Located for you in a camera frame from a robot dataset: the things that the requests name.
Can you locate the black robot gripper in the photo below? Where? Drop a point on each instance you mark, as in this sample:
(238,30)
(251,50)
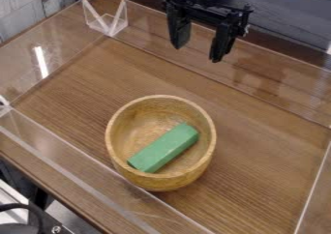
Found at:
(230,13)

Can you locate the brown wooden bowl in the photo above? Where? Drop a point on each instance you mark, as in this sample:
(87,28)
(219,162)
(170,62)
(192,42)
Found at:
(138,123)

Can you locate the green rectangular block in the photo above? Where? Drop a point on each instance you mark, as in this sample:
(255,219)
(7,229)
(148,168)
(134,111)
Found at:
(164,149)

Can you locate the clear acrylic corner bracket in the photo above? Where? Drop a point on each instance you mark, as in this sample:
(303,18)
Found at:
(108,24)

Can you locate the black metal frame bracket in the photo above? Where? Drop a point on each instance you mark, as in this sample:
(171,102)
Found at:
(51,225)

